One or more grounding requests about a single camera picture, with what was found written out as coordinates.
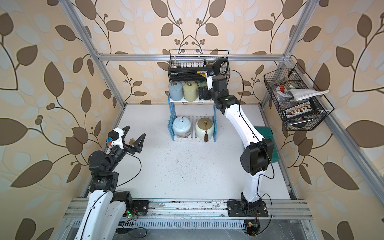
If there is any yellow-green cylindrical tea canister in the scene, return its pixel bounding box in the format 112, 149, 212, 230
183, 82, 198, 102

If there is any blue cylindrical tea canister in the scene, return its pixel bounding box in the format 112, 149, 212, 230
169, 82, 184, 101

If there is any cream jar with tassel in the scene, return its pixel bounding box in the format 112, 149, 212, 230
195, 118, 215, 142

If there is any blue white two-tier shelf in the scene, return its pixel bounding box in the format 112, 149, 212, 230
167, 95, 218, 142

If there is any green cylindrical tea canister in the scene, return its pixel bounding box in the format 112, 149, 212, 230
198, 80, 208, 88

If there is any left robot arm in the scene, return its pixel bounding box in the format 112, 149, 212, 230
75, 126, 146, 240

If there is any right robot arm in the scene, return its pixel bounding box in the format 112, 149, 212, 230
199, 75, 275, 216

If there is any white bit row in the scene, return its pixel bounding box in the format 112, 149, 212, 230
180, 62, 207, 68

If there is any black yellow tool box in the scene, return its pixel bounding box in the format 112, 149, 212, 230
168, 67, 215, 82

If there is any light blue round jar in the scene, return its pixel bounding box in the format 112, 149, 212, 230
172, 116, 192, 138

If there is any green plastic tool case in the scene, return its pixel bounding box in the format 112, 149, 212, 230
254, 125, 280, 164

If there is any white paper packet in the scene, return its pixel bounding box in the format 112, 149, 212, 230
287, 89, 329, 101

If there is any bit set tray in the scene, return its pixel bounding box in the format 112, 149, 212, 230
283, 101, 319, 120

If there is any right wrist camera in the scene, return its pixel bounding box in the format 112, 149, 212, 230
206, 76, 213, 90

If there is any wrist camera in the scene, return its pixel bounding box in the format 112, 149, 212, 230
106, 128, 124, 150
206, 76, 213, 90

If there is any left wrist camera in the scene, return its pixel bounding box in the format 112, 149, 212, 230
106, 128, 124, 150

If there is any back black wire basket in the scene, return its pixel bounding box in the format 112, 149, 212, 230
168, 49, 231, 83

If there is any black wire basket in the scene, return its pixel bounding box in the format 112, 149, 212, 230
264, 63, 335, 131
168, 49, 231, 83

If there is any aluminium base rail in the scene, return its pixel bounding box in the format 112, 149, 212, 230
63, 197, 313, 221

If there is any right black wire basket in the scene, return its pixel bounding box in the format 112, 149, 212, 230
264, 63, 335, 131

